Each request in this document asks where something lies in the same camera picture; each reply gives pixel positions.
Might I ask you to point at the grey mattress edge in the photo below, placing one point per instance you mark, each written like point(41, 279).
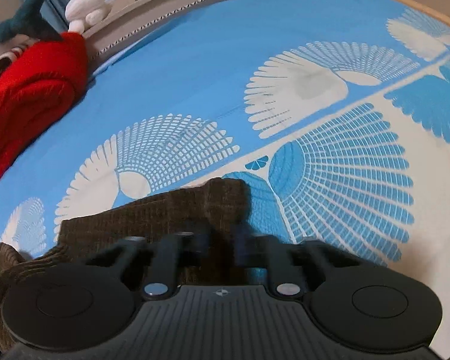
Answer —
point(125, 39)

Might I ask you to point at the white plush toy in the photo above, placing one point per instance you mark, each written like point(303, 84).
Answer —
point(84, 14)

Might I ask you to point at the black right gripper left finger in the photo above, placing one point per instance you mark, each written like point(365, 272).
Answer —
point(153, 269)

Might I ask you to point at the dark brown corduroy pants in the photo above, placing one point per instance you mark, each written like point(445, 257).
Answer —
point(221, 203)

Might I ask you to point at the red blanket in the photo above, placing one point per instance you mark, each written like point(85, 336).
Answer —
point(37, 90)

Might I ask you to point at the blue and white bedsheet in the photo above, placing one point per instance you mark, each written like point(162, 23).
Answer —
point(336, 113)

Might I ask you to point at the teal shark plush toy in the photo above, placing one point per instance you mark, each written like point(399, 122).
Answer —
point(28, 21)

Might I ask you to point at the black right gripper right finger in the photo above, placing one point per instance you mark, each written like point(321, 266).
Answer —
point(289, 270)

